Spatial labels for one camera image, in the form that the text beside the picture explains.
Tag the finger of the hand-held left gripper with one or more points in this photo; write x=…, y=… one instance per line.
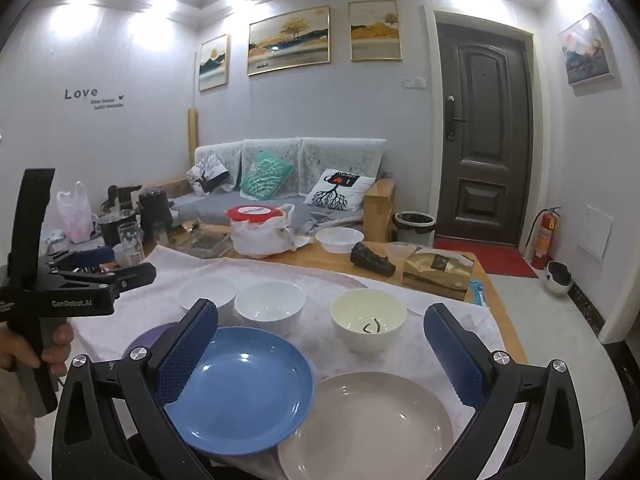
x=95, y=255
x=130, y=273

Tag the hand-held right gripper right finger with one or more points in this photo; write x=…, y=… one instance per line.
x=455, y=360

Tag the red lidded container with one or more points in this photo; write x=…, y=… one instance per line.
x=250, y=212

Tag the grey sofa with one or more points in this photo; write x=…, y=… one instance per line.
x=220, y=207

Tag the white wall panel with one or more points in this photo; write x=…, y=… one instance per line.
x=596, y=234

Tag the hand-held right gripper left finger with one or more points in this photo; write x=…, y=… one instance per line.
x=185, y=355

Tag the beige plate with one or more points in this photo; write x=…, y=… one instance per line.
x=370, y=425

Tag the brown paper bag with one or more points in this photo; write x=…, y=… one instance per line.
x=377, y=210

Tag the red fire extinguisher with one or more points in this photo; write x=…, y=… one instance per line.
x=545, y=240

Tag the clear glass cup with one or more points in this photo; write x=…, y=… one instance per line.
x=131, y=245

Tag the white pillow with tree roots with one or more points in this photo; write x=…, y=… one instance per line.
x=337, y=190

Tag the black and white tree pillow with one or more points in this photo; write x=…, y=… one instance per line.
x=207, y=172

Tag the white and black helmet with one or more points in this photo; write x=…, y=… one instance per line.
x=559, y=280

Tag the white plastic bowl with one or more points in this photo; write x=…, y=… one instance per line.
x=340, y=240

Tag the glass tray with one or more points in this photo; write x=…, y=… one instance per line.
x=205, y=245

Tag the black textured pouch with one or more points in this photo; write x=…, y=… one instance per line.
x=370, y=260

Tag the wooden board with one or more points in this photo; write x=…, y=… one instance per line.
x=193, y=135

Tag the framed golden tree painting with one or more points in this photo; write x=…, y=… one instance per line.
x=375, y=30

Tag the teal patterned pillow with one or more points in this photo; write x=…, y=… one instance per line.
x=265, y=175

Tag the white wall switch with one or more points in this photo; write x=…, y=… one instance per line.
x=414, y=82

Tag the person's left forearm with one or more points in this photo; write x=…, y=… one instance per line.
x=15, y=410

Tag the framed mountain painting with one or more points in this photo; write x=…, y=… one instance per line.
x=587, y=50

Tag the black electric kettle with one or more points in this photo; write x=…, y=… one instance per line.
x=155, y=210

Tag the wide framed landscape painting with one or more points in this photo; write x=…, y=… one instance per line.
x=287, y=40

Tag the gold tissue box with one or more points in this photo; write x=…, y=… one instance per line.
x=435, y=272

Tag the dark food scrap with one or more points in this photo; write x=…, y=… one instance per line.
x=369, y=326

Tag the red door mat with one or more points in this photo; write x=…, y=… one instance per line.
x=490, y=257

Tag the pink dotted tablecloth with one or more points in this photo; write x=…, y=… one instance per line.
x=310, y=280

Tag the blue plate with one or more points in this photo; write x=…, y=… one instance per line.
x=240, y=390

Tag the steel pot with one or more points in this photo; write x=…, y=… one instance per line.
x=112, y=227

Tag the blue packet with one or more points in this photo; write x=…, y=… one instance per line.
x=477, y=292

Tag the purple plate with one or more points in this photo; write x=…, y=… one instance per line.
x=150, y=335

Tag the white plastic bag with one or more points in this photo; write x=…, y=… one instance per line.
x=260, y=240

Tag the cream bowl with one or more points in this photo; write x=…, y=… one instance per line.
x=350, y=310

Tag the small framed landscape painting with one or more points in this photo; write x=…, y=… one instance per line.
x=213, y=62

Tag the black wall decal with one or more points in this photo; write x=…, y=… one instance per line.
x=80, y=94

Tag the dark brown door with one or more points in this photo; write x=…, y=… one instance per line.
x=485, y=160

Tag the pink plastic bag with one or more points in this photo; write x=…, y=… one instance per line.
x=75, y=215

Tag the person's left hand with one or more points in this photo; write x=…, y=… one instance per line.
x=62, y=347

